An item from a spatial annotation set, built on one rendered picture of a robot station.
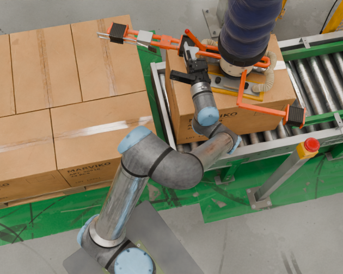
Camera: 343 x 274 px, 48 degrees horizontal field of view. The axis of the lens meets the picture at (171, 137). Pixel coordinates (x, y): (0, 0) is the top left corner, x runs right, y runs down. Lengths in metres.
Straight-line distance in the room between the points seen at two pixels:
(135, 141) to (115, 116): 1.19
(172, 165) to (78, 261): 0.94
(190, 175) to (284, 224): 1.71
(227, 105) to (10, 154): 1.26
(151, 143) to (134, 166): 0.09
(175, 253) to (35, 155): 0.99
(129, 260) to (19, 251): 1.34
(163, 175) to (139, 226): 0.81
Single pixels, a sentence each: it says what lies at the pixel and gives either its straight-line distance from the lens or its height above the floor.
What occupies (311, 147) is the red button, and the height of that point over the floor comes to 1.04.
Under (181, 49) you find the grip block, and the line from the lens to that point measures 1.91.
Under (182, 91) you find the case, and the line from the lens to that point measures 1.96.
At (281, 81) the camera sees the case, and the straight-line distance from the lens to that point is 2.08.
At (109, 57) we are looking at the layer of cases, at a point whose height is 0.54.
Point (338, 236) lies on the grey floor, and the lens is 2.95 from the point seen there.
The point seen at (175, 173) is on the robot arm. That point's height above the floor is 1.56.
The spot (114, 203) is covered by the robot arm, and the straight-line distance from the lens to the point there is 1.39.
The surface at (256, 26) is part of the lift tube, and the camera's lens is 1.61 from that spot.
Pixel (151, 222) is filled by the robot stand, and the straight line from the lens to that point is 1.94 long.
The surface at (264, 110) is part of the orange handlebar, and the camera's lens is 1.82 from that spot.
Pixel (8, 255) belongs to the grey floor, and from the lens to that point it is 2.85.
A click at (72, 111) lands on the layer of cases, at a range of 2.42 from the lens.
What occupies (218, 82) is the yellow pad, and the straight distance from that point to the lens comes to 1.97.
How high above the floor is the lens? 2.67
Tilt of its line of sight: 68 degrees down
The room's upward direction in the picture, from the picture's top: 4 degrees clockwise
